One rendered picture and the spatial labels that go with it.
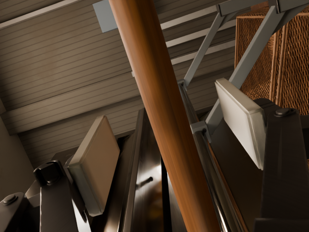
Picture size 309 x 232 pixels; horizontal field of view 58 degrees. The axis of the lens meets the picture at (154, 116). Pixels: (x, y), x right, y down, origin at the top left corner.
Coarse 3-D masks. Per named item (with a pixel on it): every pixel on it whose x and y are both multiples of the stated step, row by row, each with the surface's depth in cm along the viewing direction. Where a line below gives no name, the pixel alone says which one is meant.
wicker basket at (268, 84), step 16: (240, 16) 150; (256, 16) 127; (240, 32) 160; (240, 48) 163; (272, 48) 157; (256, 64) 166; (272, 64) 112; (256, 80) 169; (272, 80) 114; (256, 96) 157; (272, 96) 116
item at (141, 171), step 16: (144, 112) 167; (144, 128) 146; (144, 144) 130; (144, 160) 116; (160, 160) 144; (144, 176) 106; (160, 176) 128; (144, 192) 97; (160, 192) 115; (128, 208) 82; (144, 208) 89; (160, 208) 105; (128, 224) 75; (144, 224) 83; (160, 224) 96
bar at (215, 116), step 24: (240, 0) 96; (264, 0) 96; (288, 0) 52; (216, 24) 100; (264, 24) 54; (192, 72) 105; (240, 72) 57; (192, 120) 67; (216, 120) 60; (216, 168) 45; (216, 192) 39; (240, 216) 34
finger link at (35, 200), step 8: (64, 168) 15; (72, 184) 13; (32, 200) 13; (80, 200) 13; (32, 208) 12; (80, 208) 13; (24, 216) 12; (32, 216) 12; (24, 224) 12; (32, 224) 12
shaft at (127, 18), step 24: (120, 0) 18; (144, 0) 19; (120, 24) 19; (144, 24) 19; (144, 48) 19; (144, 72) 20; (168, 72) 20; (144, 96) 21; (168, 96) 21; (168, 120) 21; (168, 144) 22; (192, 144) 22; (168, 168) 23; (192, 168) 23; (192, 192) 23; (192, 216) 24; (216, 216) 25
